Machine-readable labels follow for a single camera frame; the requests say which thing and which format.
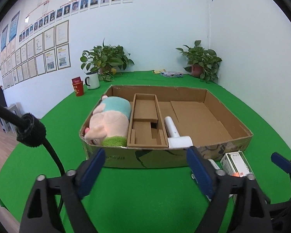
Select green white medicine box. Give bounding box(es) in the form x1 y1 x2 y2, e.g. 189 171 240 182
220 151 253 177

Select white plastic device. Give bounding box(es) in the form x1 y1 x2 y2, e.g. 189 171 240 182
191 158 235 199

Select white handheld fan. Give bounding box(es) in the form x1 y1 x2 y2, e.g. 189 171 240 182
165 116 193 149

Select pink pig plush toy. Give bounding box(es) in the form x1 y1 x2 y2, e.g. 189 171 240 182
84 95 131 147

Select long narrow cardboard box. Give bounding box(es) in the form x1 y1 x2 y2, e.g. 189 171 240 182
127 94 168 150

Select grey plastic stool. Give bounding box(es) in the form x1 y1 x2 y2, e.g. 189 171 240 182
0 104 22 133

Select large shallow cardboard tray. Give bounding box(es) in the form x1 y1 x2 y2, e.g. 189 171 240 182
79 85 253 169

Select right potted green plant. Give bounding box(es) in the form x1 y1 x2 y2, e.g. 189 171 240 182
176 40 222 83

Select potted green plant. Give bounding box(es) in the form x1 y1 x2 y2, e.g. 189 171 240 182
80 41 134 82
176 40 222 83

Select red paper cup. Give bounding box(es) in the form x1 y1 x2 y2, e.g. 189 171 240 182
72 77 84 96

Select white enamel mug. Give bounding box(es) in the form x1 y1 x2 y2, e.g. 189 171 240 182
84 73 100 90

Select patterned packet on table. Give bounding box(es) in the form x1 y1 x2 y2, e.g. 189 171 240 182
160 72 183 78

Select yellow packet on table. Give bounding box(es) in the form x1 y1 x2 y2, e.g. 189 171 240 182
152 70 166 74

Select left potted green plant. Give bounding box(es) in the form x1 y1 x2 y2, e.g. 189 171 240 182
80 41 134 82

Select staff photo row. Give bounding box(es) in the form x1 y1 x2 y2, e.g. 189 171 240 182
19 0 133 43

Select black cable with velcro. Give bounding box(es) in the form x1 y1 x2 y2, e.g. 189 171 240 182
0 100 66 176

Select framed certificates on wall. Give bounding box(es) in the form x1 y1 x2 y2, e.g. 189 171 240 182
0 17 72 90

